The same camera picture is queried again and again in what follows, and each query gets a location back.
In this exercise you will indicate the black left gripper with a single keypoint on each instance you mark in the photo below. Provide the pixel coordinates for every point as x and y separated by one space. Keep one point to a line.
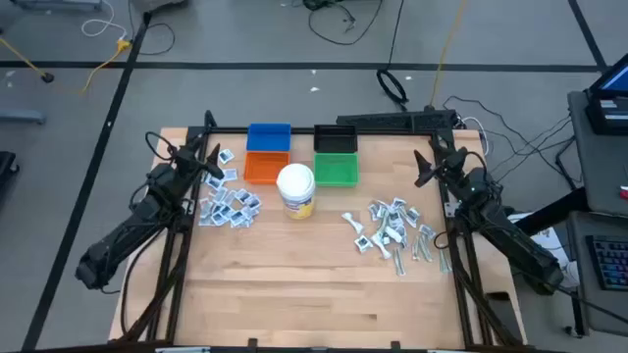
189 158

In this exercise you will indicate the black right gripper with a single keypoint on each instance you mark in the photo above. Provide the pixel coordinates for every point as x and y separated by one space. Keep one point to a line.
452 164

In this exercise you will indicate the alcohol antiseptic pad packet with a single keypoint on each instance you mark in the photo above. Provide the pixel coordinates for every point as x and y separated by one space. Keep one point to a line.
226 156
238 218
226 211
216 208
214 181
242 195
249 214
219 219
252 201

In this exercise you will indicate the green striped bandage wrapper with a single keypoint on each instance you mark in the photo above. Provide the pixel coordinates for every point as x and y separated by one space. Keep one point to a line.
426 249
444 260
383 223
416 248
400 262

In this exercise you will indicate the white bow-shaped wrapper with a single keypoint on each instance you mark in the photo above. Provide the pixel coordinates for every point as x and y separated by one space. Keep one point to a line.
393 233
382 246
353 222

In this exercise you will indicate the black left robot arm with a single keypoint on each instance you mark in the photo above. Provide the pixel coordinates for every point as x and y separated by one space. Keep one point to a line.
122 235

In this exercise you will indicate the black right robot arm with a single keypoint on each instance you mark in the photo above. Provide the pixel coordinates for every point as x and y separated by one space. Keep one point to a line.
515 244

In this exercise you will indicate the orange plastic basket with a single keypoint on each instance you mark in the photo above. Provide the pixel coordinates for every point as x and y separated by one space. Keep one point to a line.
262 166

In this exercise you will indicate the blue plastic basket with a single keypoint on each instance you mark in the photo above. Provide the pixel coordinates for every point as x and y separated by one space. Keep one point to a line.
268 139

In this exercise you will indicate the Lysol wipes canister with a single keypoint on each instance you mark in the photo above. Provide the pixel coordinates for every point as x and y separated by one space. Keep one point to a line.
296 184

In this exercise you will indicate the green plastic basket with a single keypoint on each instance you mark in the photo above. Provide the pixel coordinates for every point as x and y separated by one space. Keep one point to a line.
336 170

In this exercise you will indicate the black plastic basket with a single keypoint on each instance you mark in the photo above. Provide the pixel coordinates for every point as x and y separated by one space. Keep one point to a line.
335 139

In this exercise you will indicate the black table leg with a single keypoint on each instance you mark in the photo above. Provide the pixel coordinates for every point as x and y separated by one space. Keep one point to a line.
554 211

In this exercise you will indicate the black flat panel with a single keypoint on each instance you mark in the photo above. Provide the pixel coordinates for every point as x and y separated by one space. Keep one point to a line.
503 318

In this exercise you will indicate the grey side table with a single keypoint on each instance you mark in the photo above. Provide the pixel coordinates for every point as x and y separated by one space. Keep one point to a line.
598 171

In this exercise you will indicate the small wipes canister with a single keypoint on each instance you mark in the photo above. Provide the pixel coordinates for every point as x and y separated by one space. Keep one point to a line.
571 274

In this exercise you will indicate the black laptop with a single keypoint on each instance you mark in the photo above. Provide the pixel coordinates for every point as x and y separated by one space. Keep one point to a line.
608 113

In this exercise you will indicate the grey desk foot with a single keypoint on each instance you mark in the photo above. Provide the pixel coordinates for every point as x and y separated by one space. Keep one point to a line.
19 116

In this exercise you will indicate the small red item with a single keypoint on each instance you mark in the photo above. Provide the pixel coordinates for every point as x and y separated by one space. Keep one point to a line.
624 192

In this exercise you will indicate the black chair base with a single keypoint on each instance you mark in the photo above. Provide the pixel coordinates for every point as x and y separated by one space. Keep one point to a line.
6 171

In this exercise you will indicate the black backlit keyboard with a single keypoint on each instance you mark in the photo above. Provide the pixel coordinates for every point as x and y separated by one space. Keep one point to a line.
611 262

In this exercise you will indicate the wooden desk grey legs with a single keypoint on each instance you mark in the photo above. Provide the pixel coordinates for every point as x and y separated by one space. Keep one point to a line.
54 4

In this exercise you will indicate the grey metal mount plate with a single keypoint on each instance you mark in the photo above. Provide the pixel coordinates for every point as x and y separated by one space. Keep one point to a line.
451 209

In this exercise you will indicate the black aluminium table frame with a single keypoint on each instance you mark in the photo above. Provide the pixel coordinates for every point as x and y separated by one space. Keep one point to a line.
301 130

